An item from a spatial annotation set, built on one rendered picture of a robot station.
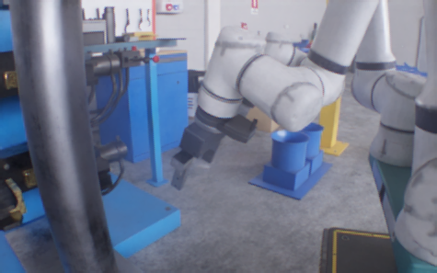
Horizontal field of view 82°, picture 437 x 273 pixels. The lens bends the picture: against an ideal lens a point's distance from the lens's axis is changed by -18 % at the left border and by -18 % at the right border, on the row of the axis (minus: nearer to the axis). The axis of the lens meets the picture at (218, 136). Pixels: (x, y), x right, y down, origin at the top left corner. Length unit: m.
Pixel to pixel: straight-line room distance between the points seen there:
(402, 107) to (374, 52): 0.24
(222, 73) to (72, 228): 0.72
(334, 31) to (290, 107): 0.18
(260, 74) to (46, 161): 0.68
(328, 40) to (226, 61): 0.19
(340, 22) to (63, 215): 0.92
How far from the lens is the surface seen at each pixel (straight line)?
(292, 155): 2.16
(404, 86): 0.98
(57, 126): 0.89
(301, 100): 0.46
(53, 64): 0.86
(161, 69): 2.73
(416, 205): 0.38
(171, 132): 2.92
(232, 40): 0.51
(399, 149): 1.01
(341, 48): 0.57
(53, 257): 1.53
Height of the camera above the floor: 1.08
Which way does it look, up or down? 19 degrees down
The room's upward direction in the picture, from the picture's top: straight up
